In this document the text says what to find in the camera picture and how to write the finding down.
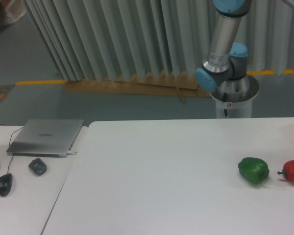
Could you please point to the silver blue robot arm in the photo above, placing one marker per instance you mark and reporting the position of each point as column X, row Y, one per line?
column 223, row 44

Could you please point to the white usb plug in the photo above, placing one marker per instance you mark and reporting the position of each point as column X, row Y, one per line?
column 71, row 153

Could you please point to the pale green curtain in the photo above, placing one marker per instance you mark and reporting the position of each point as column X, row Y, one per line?
column 112, row 38

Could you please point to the silver closed laptop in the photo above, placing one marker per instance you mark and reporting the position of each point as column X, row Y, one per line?
column 46, row 137

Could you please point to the black earbuds case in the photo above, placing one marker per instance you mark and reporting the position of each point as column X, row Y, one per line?
column 38, row 167

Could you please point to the green bell pepper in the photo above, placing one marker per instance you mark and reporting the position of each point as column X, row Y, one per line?
column 254, row 170

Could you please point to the black computer mouse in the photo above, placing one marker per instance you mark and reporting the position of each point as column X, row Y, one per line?
column 6, row 182

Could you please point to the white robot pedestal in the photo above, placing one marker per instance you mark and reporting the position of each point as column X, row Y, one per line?
column 234, row 98

